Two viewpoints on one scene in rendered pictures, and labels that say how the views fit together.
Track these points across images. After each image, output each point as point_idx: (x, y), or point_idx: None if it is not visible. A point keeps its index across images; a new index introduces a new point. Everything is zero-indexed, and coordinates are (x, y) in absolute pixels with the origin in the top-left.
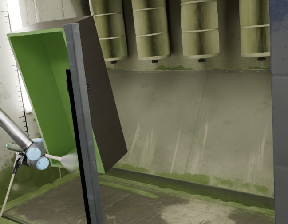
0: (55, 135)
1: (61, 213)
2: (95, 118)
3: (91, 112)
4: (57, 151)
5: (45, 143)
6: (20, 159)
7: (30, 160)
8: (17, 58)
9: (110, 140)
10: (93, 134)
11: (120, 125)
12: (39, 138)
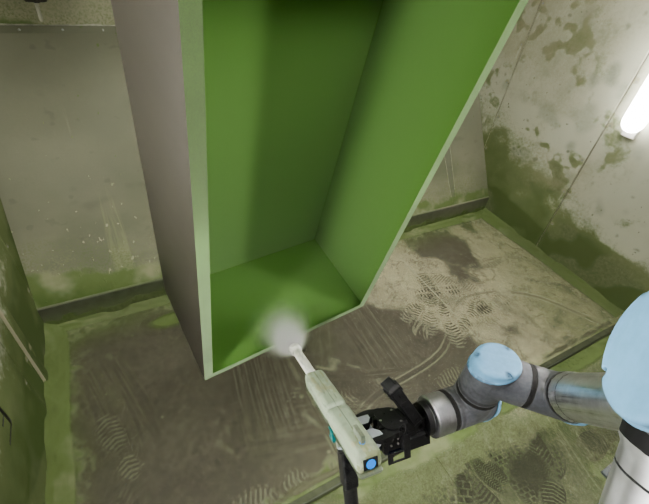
0: (181, 300)
1: (245, 441)
2: (395, 202)
3: (409, 192)
4: (188, 334)
5: (211, 341)
6: (385, 450)
7: (463, 422)
8: (171, 4)
9: (353, 235)
10: (396, 243)
11: (330, 192)
12: (498, 349)
